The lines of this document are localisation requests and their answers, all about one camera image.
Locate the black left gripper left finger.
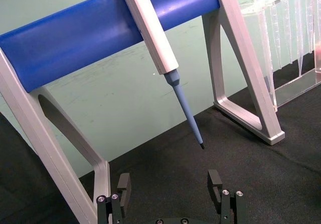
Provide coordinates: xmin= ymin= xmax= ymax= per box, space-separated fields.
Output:
xmin=96 ymin=173 xmax=132 ymax=224

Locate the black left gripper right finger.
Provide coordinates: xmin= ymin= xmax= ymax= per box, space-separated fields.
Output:
xmin=207 ymin=170 xmax=245 ymax=224

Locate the black table cloth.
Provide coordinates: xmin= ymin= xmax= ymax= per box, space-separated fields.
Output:
xmin=0 ymin=65 xmax=321 ymax=224

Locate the clear acrylic dropper rack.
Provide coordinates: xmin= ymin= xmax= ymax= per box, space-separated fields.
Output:
xmin=239 ymin=0 xmax=321 ymax=113

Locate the large clear plastic dropper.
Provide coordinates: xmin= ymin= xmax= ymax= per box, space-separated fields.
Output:
xmin=294 ymin=0 xmax=306 ymax=77

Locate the white pipette with blue tip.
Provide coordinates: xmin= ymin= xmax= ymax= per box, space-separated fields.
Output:
xmin=117 ymin=0 xmax=206 ymax=151

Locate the small clear plastic dropper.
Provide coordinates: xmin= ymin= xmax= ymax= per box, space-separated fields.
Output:
xmin=284 ymin=0 xmax=293 ymax=64
xmin=306 ymin=0 xmax=316 ymax=54
xmin=270 ymin=0 xmax=282 ymax=71

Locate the grey stand with blue bar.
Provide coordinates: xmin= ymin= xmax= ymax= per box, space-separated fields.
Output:
xmin=0 ymin=0 xmax=286 ymax=224

